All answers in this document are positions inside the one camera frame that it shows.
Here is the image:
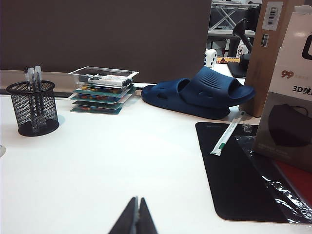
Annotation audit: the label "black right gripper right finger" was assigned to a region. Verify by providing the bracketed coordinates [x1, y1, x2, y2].
[134, 196, 159, 234]

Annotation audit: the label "dark flat mat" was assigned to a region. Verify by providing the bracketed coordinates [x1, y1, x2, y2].
[227, 60, 250, 79]

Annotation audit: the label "paper-wrapped green straw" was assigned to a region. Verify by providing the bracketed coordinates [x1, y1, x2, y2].
[210, 111, 245, 156]

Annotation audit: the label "white marker pen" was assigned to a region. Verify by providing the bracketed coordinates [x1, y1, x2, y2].
[78, 74, 134, 89]

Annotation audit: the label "clear plastic film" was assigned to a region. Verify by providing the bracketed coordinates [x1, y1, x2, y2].
[234, 135, 312, 225]

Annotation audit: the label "pens in cup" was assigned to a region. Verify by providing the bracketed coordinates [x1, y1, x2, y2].
[23, 67, 38, 132]

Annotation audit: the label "red flat folder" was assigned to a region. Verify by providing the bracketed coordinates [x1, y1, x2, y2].
[275, 159, 312, 194]

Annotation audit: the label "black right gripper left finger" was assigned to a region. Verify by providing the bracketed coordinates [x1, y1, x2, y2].
[108, 196, 139, 234]

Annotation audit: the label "black mesh pen holder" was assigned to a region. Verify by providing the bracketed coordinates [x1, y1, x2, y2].
[6, 80, 60, 137]

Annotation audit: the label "white die with dots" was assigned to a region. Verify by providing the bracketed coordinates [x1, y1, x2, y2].
[203, 48, 217, 68]

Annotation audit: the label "navy blue leaning slipper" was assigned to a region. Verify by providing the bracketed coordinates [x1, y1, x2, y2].
[179, 66, 256, 108]

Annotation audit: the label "black handled tool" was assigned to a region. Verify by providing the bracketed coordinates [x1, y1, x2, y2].
[233, 19, 255, 61]

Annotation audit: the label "tall brown cardboard box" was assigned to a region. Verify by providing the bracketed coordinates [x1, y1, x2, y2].
[238, 0, 305, 119]

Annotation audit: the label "navy blue flat-lying slipper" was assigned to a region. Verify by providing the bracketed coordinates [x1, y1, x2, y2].
[140, 78, 231, 120]

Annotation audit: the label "white cross-legged table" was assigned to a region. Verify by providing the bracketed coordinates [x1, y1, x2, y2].
[208, 0, 263, 37]

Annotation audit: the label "black mouse pad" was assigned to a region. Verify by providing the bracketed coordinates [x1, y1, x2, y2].
[195, 121, 291, 224]

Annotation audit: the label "white grey mask box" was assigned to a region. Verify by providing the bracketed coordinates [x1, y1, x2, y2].
[252, 0, 312, 172]

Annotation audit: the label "black clear-capped pen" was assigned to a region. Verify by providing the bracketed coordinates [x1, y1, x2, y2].
[33, 65, 46, 117]

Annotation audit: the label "brown desk partition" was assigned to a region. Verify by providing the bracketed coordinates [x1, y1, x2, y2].
[0, 0, 212, 85]

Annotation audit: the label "yellow red patterned box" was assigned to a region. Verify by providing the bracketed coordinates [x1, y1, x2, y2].
[216, 57, 241, 65]

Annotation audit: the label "colourful flat card box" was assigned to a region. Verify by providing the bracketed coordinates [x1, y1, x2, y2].
[74, 84, 137, 98]
[69, 94, 130, 105]
[70, 106, 123, 116]
[72, 99, 125, 110]

